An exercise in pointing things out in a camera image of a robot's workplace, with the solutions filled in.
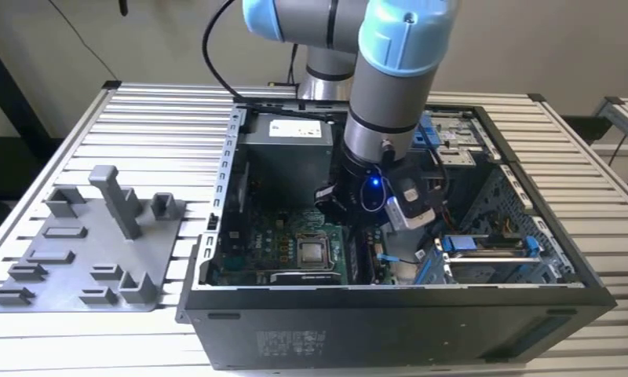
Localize CPU socket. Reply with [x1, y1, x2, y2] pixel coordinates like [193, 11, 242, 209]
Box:
[290, 232, 338, 273]

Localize silver CPU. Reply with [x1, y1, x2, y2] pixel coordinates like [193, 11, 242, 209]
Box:
[298, 241, 329, 265]

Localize grey power supply unit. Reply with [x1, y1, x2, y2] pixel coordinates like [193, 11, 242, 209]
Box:
[236, 113, 346, 207]

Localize green motherboard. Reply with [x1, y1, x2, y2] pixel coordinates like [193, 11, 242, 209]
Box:
[208, 206, 398, 286]

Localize black graphics card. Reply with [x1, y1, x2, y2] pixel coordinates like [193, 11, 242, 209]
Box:
[258, 269, 349, 287]

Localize hard disk in blue carrier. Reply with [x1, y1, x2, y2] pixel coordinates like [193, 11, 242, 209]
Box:
[436, 233, 543, 284]

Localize blue drive bay latch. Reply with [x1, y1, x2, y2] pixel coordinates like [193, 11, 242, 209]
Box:
[416, 112, 440, 148]

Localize grey metal drive cage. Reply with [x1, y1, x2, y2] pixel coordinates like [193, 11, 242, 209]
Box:
[412, 105, 498, 215]

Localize black PC case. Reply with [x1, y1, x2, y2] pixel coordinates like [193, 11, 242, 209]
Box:
[174, 96, 619, 372]

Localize metal slat table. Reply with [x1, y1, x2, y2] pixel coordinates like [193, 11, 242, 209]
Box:
[0, 81, 628, 377]

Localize black box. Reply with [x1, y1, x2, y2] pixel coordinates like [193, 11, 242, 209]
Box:
[559, 115, 615, 147]

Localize grey parts rack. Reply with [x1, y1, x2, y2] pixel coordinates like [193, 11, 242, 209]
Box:
[0, 166, 188, 316]

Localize black stand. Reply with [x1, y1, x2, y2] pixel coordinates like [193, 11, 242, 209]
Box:
[0, 25, 58, 205]

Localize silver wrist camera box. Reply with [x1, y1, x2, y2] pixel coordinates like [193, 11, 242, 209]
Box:
[385, 187, 436, 232]

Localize blue SATA wire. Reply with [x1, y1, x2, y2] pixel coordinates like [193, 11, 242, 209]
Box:
[376, 253, 425, 265]

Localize orange red wires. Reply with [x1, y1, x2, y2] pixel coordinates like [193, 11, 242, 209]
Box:
[438, 203, 460, 235]

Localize black cable with inline plug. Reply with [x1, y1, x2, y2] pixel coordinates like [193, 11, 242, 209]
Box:
[285, 42, 300, 86]

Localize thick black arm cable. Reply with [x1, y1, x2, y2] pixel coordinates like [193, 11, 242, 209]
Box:
[202, 0, 346, 119]

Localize thin black wall cable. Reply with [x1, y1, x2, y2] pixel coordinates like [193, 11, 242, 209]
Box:
[46, 0, 122, 82]

